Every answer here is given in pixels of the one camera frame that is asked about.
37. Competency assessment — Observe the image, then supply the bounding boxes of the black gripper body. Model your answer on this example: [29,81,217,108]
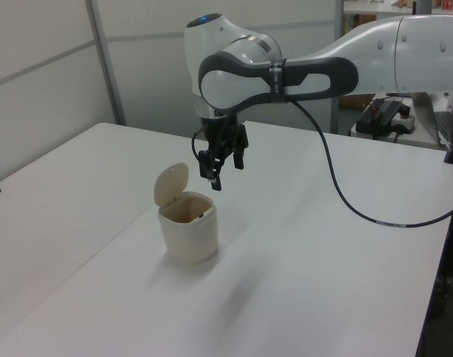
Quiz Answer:
[200,115,240,158]

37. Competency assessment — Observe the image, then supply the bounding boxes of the small cream trash can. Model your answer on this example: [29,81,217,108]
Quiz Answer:
[152,161,219,266]

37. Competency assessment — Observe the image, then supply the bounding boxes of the brown cardboard box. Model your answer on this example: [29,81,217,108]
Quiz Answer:
[339,92,376,110]

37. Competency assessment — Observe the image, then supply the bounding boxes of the black electronics box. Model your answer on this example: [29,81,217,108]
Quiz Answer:
[360,98,402,130]

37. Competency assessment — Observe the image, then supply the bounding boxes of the grey emergency stop box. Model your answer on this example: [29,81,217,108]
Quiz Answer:
[389,106,416,135]

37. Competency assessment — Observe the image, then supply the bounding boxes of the grey laptop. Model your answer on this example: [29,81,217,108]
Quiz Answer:
[411,91,453,148]

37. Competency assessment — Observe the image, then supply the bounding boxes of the black cable strap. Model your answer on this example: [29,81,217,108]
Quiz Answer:
[266,57,289,103]

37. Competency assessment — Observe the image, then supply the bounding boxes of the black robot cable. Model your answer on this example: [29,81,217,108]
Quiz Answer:
[190,98,453,229]

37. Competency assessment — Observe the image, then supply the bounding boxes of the grey metal partition post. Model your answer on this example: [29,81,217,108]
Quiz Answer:
[329,0,345,135]
[87,0,127,126]

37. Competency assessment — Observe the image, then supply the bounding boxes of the white wall shelf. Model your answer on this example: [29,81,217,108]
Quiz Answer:
[341,6,453,19]

